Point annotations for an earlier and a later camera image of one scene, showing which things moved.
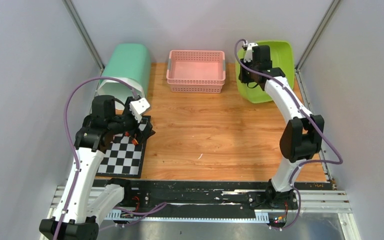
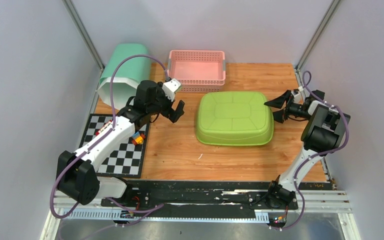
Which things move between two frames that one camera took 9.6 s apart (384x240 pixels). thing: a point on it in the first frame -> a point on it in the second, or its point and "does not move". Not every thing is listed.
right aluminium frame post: [325, 19] does not move
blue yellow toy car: [133, 138] does not move
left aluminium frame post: [80, 25] does not move
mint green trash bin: [130, 63] does not move
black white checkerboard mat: [124, 158] does not move
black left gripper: [147, 130] -> [173, 115]
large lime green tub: [282, 56] -> [237, 118]
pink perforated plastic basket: [196, 71] does not move
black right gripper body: [247, 75] -> [295, 110]
